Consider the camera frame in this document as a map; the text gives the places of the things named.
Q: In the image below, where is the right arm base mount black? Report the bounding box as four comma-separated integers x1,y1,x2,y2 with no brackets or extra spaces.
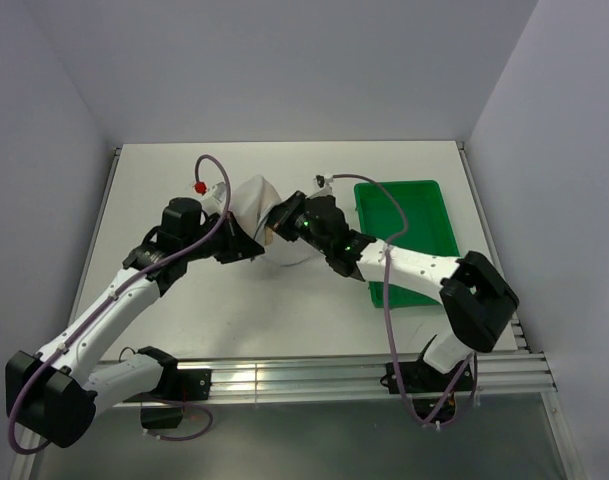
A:
399,360,474,394

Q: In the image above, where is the beige bra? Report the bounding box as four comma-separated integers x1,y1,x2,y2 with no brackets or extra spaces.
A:
263,226,275,247

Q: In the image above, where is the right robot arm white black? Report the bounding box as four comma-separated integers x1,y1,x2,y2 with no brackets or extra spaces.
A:
267,191,519,390

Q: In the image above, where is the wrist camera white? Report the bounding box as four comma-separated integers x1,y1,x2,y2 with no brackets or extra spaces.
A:
193,181,228,216
309,174,334,198

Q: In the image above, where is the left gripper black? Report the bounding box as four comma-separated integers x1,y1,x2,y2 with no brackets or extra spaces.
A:
182,211,264,264

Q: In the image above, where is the white mesh laundry bag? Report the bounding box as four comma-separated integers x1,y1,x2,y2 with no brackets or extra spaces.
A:
228,175,319,267

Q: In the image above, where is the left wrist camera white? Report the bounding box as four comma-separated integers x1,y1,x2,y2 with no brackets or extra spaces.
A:
193,181,228,216

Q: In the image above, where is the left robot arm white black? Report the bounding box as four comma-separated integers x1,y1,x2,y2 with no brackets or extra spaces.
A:
5,197,267,455

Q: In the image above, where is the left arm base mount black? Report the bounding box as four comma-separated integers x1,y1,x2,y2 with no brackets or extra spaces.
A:
151,369,212,402

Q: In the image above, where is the aluminium mounting rail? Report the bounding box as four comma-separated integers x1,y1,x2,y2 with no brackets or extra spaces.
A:
33,349,558,411

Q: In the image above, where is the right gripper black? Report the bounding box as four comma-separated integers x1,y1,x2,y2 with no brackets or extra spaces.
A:
255,191,331,256

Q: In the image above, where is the green plastic tray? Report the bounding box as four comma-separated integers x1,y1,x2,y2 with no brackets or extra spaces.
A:
353,179,461,308

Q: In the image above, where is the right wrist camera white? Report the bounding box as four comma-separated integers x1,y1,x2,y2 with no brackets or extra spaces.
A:
309,174,334,198

